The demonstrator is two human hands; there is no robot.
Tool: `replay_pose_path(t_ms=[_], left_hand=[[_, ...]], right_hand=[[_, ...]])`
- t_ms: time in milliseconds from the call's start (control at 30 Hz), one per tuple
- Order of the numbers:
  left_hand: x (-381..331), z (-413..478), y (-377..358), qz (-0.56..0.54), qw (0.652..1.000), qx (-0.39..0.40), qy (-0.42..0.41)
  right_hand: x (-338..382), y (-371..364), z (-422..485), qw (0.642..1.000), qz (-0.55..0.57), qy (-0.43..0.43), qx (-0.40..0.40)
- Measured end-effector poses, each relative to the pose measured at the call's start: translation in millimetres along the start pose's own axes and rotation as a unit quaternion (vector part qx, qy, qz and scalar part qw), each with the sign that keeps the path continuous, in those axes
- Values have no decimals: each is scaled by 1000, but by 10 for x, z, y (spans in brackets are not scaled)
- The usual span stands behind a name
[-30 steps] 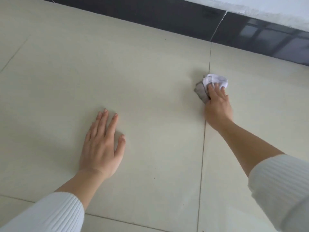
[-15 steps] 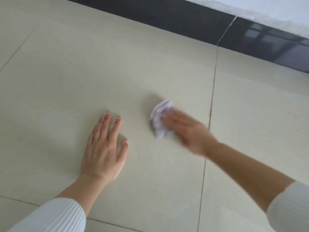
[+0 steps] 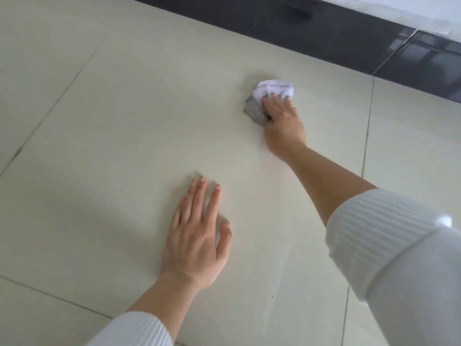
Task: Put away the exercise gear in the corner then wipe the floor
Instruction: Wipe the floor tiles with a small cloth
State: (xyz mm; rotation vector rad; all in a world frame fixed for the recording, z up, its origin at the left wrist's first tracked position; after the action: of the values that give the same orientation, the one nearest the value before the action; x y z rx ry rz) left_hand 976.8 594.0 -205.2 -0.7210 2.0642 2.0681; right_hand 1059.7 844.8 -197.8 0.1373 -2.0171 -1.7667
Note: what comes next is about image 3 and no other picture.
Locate person's left hand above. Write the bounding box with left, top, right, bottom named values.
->
left=160, top=175, right=233, bottom=289

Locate person's right hand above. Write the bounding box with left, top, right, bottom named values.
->
left=260, top=92, right=307, bottom=162

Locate black baseboard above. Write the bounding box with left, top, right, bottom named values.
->
left=122, top=0, right=461, bottom=105

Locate person's right forearm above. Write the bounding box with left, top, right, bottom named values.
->
left=284, top=146, right=461, bottom=346

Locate person's left forearm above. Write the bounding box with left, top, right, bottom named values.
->
left=86, top=272, right=201, bottom=346

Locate grey wiping rag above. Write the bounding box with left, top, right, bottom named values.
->
left=243, top=79, right=296, bottom=126

